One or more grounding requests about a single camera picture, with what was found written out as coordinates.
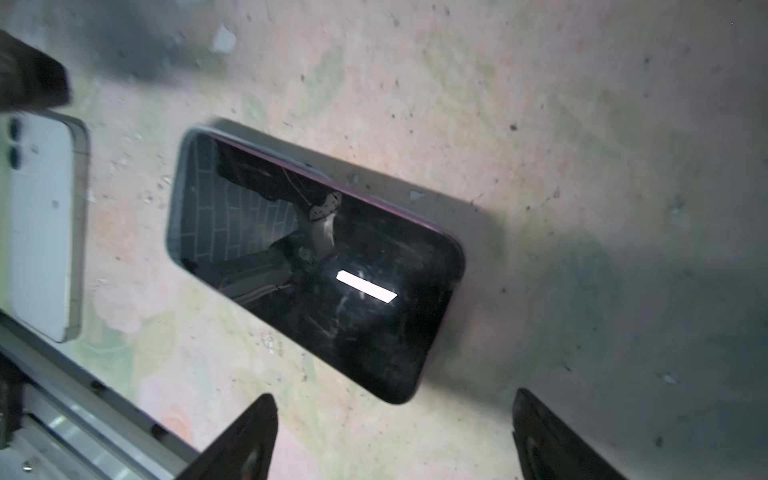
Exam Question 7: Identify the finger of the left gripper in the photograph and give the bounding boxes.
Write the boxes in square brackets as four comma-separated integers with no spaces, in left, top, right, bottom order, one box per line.
[1,30,71,113]

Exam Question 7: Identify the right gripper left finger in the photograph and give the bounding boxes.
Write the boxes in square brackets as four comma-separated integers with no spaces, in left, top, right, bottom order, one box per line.
[176,393,279,480]

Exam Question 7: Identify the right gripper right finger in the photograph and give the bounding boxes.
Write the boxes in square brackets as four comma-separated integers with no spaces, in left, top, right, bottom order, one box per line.
[512,388,626,480]

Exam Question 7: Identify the black phone screen up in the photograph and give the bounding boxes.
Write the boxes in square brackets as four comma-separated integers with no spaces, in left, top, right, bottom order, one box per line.
[166,126,466,405]

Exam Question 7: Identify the light teal case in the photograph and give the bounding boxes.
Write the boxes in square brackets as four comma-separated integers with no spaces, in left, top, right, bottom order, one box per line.
[166,118,471,270]

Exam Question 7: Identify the white phone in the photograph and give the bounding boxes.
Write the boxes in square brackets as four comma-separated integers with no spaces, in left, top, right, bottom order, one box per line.
[1,112,90,343]

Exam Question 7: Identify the aluminium front rail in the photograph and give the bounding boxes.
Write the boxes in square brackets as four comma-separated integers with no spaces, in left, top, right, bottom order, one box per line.
[1,315,198,479]

